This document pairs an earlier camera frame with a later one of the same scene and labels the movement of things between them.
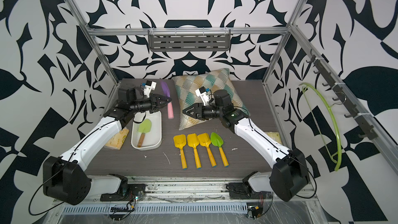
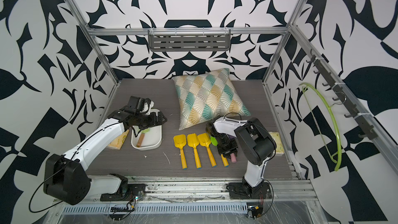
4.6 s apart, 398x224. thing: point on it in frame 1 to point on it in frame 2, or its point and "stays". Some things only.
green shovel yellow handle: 217,140 stays
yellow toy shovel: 180,141 stays
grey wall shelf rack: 189,39 stays
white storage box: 153,138 stays
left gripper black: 157,101 to 154,122
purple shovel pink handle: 165,89 to 232,155
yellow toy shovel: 204,140 stays
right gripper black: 199,108 to 232,150
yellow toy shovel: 193,140 stays
